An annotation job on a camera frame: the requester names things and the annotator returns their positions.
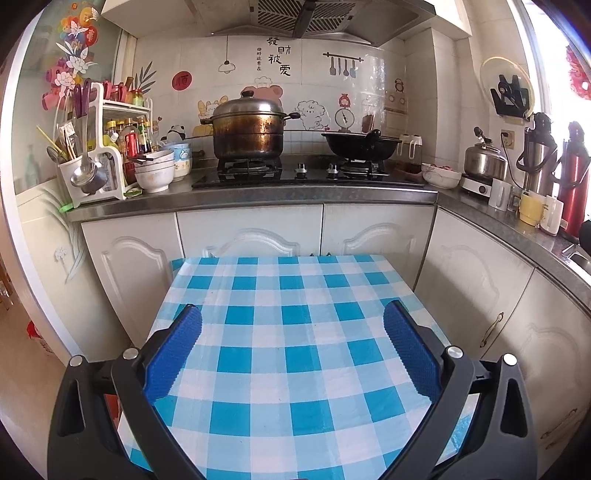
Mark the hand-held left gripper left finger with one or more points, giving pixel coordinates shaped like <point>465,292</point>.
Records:
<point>175,360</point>

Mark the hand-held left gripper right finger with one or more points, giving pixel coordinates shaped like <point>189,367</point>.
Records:
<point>411,350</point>

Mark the blue checkered tablecloth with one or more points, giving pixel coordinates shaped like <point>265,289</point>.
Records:
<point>295,332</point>

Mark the white kitchen cabinet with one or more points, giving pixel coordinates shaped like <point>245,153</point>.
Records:
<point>249,230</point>

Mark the white floral bowl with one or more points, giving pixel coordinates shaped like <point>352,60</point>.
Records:
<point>441,177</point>

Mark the white induction cooker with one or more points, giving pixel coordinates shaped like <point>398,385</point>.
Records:
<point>475,184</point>

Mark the white mug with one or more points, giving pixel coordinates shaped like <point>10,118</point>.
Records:
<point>500,194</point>

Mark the stack of white bowls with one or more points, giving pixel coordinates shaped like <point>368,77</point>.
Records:
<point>154,177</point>

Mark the yellow cup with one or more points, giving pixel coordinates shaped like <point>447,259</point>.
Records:
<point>532,210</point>

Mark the green clip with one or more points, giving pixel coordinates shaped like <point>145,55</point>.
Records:
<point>66,207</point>

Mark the blue cartoon print bowls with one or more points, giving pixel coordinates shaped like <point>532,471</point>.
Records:
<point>182,164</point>

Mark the white printed cup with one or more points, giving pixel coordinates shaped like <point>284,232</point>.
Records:
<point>552,214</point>

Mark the steel ladle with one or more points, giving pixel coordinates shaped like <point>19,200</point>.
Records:
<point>87,177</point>

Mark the black gas stove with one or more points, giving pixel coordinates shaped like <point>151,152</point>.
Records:
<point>300,180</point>

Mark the steel kettle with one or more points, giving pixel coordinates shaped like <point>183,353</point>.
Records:
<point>485,159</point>

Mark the white kitchen rack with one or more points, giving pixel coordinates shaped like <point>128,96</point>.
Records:
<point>113,161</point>

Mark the black wok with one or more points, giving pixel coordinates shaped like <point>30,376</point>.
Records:
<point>360,145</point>

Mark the row of condiment bottles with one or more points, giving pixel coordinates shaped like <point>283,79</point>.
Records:
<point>129,138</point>

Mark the silver thermos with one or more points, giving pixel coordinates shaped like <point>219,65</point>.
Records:
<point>538,157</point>

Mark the red thermos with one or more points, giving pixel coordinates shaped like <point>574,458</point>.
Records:
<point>575,184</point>

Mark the steel steamer pot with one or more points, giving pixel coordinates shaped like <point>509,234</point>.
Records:
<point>249,129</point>

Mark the black lid holder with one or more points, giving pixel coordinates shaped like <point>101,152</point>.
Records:
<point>508,99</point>

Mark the glass pot lid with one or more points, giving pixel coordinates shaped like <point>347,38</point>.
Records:
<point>498,69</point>

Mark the red paper window decoration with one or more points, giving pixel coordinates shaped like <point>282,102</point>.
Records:
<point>579,74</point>

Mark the steel range hood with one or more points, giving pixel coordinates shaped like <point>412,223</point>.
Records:
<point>277,14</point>

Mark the wall socket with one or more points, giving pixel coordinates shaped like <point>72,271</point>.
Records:
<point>508,139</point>

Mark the red round wall sticker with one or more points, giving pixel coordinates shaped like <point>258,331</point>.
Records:
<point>181,81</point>

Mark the flower wall sticker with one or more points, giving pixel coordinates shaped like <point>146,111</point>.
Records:
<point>71,55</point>

